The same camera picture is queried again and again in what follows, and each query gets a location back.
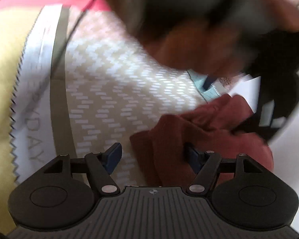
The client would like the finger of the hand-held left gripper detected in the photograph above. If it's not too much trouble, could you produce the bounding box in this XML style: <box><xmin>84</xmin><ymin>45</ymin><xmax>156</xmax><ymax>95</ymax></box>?
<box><xmin>203</xmin><ymin>73</ymin><xmax>216</xmax><ymax>90</ymax></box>

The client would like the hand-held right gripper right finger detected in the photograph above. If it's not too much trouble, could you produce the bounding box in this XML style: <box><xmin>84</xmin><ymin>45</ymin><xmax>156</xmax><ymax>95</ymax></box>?
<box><xmin>184</xmin><ymin>142</ymin><xmax>265</xmax><ymax>196</ymax></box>

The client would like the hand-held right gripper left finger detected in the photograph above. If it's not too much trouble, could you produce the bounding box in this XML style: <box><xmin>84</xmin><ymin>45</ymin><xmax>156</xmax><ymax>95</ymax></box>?
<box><xmin>43</xmin><ymin>142</ymin><xmax>122</xmax><ymax>196</ymax></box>

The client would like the maroon long-sleeved sweater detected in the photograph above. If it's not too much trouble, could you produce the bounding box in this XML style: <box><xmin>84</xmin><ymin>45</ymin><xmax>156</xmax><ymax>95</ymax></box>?
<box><xmin>130</xmin><ymin>95</ymin><xmax>274</xmax><ymax>187</ymax></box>

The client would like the person's left forearm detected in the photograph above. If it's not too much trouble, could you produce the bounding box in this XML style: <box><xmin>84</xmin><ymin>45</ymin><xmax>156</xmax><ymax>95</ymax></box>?
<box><xmin>100</xmin><ymin>0</ymin><xmax>240</xmax><ymax>40</ymax></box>

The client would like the person's left hand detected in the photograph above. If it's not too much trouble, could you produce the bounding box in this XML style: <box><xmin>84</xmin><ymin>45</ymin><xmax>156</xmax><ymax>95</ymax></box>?
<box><xmin>142</xmin><ymin>22</ymin><xmax>255</xmax><ymax>76</ymax></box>

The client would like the patterned quilted bed cover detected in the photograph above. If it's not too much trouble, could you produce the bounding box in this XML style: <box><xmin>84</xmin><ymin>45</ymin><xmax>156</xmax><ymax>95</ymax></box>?
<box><xmin>0</xmin><ymin>4</ymin><xmax>262</xmax><ymax>232</ymax></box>

